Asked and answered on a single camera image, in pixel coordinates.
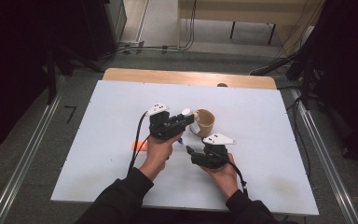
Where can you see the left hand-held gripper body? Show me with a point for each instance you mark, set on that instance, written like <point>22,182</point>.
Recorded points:
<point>163,126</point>

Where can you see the wooden cup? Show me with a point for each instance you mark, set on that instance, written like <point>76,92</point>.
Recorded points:
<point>205,123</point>

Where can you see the small beige figurine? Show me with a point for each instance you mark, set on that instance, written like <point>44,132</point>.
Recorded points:
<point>196,114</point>

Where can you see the dark cabinet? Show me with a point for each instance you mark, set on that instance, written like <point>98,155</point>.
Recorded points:
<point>105,25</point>

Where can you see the white glue stick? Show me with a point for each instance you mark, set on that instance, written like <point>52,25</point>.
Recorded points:
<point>195,128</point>

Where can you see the beige desk with black legs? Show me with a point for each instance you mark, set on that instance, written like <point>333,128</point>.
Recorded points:
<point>245,12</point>

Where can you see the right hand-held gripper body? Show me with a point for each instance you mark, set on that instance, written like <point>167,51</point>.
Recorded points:
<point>214,154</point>

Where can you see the black metal stand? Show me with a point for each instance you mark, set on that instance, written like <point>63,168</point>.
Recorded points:
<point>307,84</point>

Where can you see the metal floor rail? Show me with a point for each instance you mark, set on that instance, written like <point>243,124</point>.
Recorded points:
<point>28,158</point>
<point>326,161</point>

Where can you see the person's right hand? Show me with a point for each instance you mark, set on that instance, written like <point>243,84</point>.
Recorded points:
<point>222,179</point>

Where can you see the person's left hand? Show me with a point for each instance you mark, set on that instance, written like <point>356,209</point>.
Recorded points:
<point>157,154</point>

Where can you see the orange utility knife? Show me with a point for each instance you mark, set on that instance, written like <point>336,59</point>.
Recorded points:
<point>140,145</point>

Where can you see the dark curtain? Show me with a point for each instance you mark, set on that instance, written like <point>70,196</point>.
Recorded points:
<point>348,62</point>
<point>12,62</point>

